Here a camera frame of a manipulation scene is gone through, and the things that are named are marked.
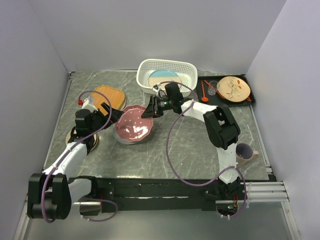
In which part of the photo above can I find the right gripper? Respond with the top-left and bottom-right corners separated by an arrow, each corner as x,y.
141,95 -> 174,120

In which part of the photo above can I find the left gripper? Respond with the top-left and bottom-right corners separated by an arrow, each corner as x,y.
89,102 -> 124,134

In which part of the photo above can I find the orange woven tray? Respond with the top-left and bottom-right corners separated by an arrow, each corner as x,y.
91,85 -> 126,110

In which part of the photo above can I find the pink polka dot plate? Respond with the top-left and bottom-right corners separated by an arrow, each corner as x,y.
115,104 -> 154,128

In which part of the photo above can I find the blue and cream plate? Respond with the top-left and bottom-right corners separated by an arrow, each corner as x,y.
148,69 -> 182,87

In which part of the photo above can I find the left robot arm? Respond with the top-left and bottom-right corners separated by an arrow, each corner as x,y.
27,103 -> 124,223

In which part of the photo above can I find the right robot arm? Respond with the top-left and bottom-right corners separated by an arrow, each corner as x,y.
141,81 -> 244,199

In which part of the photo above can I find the white perforated plastic bin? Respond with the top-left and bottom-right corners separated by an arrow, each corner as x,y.
136,59 -> 198,94

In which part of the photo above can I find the white scalloped bowl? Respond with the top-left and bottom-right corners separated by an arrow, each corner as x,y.
113,126 -> 152,145

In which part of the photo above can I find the small beige saucer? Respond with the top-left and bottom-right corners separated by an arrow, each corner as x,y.
65,127 -> 99,152

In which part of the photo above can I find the orange plastic spoon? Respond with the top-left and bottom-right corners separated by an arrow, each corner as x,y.
201,81 -> 209,103

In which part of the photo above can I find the clear glass cup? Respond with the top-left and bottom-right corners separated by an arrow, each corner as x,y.
206,80 -> 221,97

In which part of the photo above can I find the floral peach plate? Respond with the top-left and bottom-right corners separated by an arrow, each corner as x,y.
217,76 -> 251,103

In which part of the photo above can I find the pink purple mug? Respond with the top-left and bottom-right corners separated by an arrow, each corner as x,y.
235,143 -> 259,168

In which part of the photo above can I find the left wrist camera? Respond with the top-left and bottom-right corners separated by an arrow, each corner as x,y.
77,96 -> 97,112

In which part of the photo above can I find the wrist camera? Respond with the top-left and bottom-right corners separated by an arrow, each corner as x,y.
77,96 -> 97,112
152,83 -> 162,93

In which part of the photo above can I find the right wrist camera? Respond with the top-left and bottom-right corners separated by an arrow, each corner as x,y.
152,83 -> 162,93

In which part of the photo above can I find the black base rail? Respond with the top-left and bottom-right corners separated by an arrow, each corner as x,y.
80,178 -> 246,216

